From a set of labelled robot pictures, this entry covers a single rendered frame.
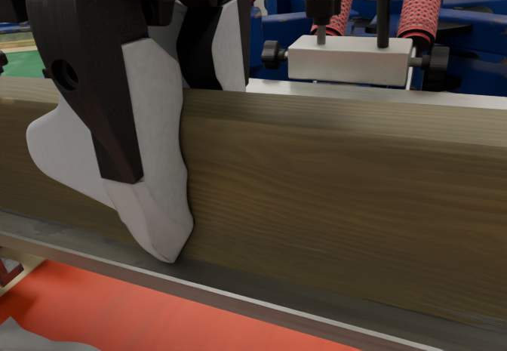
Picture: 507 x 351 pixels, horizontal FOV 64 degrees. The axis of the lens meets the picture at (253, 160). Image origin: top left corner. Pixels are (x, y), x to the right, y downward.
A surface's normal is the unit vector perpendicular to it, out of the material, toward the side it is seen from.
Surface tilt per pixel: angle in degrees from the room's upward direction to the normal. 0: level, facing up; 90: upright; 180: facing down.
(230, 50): 90
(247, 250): 88
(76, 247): 2
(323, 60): 90
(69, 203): 88
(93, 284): 0
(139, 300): 0
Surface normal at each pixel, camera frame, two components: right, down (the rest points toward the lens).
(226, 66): 0.93, 0.15
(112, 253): -0.07, -0.88
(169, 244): 0.49, 0.68
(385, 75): -0.37, 0.49
